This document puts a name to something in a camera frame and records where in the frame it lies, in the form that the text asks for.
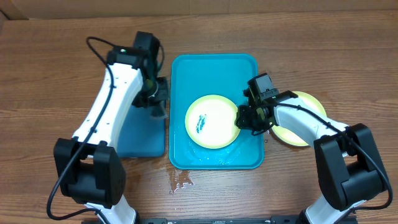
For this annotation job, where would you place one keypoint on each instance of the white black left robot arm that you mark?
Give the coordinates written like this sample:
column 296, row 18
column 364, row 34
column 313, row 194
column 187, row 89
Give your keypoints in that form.
column 91, row 177

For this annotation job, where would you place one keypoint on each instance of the black-rimmed water tray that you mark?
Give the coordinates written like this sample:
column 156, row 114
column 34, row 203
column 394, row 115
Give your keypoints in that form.
column 140, row 135

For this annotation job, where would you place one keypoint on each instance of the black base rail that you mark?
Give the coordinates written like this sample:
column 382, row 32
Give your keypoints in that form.
column 276, row 219

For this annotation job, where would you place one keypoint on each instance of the yellow plate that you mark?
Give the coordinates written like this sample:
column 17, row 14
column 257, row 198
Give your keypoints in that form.
column 289, row 137
column 210, row 121

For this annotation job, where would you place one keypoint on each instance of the teal plastic serving tray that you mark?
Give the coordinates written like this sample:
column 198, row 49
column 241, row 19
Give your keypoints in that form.
column 194, row 76

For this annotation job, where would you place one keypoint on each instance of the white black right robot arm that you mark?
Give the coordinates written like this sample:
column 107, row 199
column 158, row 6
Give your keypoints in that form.
column 349, row 167

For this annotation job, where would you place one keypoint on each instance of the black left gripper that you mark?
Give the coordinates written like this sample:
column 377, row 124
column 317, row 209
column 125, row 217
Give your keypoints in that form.
column 165, row 94

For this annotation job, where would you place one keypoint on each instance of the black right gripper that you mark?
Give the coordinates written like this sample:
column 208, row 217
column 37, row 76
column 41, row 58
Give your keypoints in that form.
column 246, row 124

